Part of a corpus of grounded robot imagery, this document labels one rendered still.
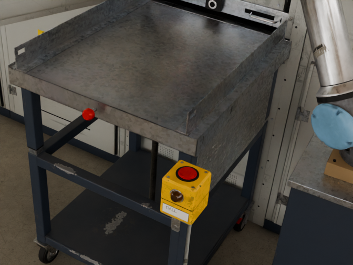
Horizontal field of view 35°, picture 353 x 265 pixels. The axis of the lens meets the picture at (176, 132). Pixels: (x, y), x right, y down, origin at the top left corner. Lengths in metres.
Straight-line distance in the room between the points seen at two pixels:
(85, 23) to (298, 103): 0.79
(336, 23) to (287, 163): 0.97
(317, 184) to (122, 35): 0.80
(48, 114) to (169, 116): 1.35
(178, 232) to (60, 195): 1.27
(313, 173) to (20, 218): 1.32
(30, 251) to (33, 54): 0.87
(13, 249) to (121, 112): 0.98
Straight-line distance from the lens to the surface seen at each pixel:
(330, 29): 1.28
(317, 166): 1.52
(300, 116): 2.02
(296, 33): 1.91
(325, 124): 1.31
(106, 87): 1.55
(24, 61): 1.67
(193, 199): 1.15
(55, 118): 2.70
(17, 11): 1.98
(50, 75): 1.62
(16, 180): 2.58
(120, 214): 2.13
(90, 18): 1.87
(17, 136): 2.84
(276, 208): 2.31
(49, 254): 2.16
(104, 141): 2.57
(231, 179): 2.31
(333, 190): 1.46
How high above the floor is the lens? 1.65
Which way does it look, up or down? 35 degrees down
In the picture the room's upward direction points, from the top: 5 degrees clockwise
